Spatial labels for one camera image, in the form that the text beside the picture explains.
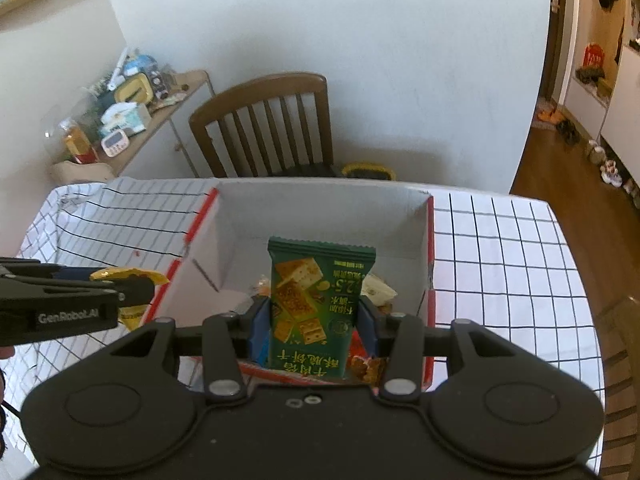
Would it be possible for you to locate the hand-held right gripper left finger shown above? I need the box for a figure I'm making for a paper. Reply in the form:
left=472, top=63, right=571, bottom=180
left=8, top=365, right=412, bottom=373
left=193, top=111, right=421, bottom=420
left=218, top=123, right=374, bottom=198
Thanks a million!
left=102, top=297, right=275, bottom=403

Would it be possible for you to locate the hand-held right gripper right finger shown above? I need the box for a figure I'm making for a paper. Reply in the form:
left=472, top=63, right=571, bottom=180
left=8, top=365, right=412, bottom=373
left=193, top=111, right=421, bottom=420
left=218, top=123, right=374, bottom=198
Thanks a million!
left=357, top=296, right=528, bottom=403

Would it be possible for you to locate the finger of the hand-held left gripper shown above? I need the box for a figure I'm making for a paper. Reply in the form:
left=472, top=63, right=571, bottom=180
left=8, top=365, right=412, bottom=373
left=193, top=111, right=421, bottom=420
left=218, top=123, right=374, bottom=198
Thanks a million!
left=0, top=258, right=94, bottom=282
left=0, top=274, right=155, bottom=308

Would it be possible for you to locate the red snack packet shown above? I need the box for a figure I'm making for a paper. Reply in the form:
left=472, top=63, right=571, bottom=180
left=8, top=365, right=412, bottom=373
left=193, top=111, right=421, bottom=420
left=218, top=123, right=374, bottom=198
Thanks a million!
left=347, top=337, right=387, bottom=387

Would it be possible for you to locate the white snack packet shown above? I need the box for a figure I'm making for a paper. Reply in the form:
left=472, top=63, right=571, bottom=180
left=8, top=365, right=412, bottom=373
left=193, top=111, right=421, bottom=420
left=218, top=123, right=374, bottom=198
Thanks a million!
left=360, top=272, right=399, bottom=307

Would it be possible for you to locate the yellow snack packet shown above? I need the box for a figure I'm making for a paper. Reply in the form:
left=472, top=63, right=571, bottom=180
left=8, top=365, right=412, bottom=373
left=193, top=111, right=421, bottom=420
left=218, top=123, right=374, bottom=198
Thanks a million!
left=90, top=267, right=170, bottom=332

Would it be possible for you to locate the green cracker packet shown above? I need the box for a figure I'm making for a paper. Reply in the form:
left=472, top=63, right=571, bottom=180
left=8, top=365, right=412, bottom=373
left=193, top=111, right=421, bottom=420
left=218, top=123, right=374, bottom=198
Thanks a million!
left=267, top=236, right=377, bottom=381

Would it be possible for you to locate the red cardboard box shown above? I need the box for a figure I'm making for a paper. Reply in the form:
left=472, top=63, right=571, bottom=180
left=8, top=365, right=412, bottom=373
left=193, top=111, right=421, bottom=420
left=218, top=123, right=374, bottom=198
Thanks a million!
left=142, top=180, right=436, bottom=393

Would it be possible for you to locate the orange drink bottle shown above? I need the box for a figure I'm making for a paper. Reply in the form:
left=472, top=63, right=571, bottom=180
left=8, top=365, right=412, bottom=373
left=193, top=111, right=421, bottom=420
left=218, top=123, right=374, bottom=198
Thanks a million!
left=61, top=119, right=97, bottom=164

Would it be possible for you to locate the checked tablecloth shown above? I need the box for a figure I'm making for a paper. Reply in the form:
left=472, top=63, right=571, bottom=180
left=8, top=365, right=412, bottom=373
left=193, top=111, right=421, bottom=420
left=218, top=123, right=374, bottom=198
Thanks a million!
left=20, top=177, right=608, bottom=480

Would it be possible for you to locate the white kitchen timer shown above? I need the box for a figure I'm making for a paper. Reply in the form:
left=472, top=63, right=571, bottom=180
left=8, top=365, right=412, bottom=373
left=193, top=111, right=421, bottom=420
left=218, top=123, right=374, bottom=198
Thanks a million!
left=101, top=130, right=130, bottom=157

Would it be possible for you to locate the yellow and black bag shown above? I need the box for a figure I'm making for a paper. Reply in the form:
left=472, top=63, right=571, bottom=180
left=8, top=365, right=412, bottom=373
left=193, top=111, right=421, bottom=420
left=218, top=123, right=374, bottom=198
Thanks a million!
left=342, top=161, right=397, bottom=181

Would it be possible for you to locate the tissue pack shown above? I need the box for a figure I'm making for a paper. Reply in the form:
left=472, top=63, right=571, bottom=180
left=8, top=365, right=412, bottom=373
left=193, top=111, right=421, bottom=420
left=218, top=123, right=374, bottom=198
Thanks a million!
left=100, top=102, right=152, bottom=137

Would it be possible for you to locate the wooden side table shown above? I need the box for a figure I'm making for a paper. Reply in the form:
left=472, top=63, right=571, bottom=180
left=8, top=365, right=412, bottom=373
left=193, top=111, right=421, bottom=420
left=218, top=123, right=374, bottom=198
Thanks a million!
left=49, top=70, right=217, bottom=184

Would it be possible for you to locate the yellow box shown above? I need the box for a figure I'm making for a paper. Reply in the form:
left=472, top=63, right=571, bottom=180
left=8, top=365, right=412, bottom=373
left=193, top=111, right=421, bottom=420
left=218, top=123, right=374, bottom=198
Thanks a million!
left=114, top=74, right=154, bottom=107

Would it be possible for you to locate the wooden slat-back chair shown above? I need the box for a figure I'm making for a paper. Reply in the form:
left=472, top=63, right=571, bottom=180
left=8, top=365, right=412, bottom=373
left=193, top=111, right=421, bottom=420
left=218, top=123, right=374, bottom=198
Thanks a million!
left=189, top=72, right=335, bottom=179

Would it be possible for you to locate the pile of shoes by door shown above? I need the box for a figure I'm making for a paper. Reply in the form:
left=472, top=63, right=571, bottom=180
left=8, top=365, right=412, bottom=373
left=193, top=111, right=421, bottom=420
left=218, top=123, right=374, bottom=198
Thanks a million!
left=536, top=109, right=582, bottom=147

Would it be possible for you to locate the row of shoes under cabinet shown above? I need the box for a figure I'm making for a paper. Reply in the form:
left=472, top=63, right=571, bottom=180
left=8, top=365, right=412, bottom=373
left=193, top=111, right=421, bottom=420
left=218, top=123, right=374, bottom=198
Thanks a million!
left=586, top=139, right=640, bottom=196

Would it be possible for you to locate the white lower cabinet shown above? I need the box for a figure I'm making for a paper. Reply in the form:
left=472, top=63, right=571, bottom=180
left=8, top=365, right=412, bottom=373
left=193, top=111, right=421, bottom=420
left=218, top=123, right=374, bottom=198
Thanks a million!
left=599, top=0, right=640, bottom=183

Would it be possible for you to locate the red decoration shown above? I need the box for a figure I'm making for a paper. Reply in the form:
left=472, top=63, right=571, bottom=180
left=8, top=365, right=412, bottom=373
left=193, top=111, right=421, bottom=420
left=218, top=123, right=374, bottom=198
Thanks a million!
left=582, top=42, right=607, bottom=72

